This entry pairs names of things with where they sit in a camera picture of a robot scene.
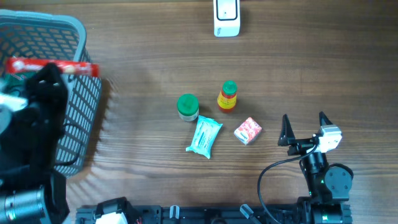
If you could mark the red coffee stick sachet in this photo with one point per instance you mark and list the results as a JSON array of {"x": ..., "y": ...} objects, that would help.
[{"x": 19, "y": 65}]

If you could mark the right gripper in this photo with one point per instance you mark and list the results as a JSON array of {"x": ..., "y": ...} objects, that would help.
[{"x": 287, "y": 138}]

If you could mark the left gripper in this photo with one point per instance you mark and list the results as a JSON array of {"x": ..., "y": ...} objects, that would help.
[{"x": 58, "y": 94}]

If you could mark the red sauce bottle green cap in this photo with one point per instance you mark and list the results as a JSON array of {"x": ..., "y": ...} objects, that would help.
[{"x": 227, "y": 98}]

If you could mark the green lid jar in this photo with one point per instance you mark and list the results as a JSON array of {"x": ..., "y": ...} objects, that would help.
[{"x": 188, "y": 107}]

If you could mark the light blue wipes pack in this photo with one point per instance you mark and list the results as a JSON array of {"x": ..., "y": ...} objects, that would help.
[{"x": 205, "y": 134}]

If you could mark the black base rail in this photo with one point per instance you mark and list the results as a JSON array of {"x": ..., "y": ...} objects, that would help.
[{"x": 120, "y": 210}]

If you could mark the grey plastic basket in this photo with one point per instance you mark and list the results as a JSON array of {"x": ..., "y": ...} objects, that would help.
[{"x": 46, "y": 36}]

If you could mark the white barcode scanner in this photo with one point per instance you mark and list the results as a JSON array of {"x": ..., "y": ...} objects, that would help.
[{"x": 227, "y": 18}]

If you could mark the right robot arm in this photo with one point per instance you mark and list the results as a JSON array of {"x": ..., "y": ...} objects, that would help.
[{"x": 328, "y": 184}]

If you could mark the red white small carton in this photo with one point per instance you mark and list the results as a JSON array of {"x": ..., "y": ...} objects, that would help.
[{"x": 248, "y": 131}]

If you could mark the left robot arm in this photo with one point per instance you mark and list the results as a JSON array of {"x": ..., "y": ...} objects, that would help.
[{"x": 32, "y": 191}]

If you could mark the green snack bag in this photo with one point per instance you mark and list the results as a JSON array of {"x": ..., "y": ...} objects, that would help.
[{"x": 17, "y": 79}]

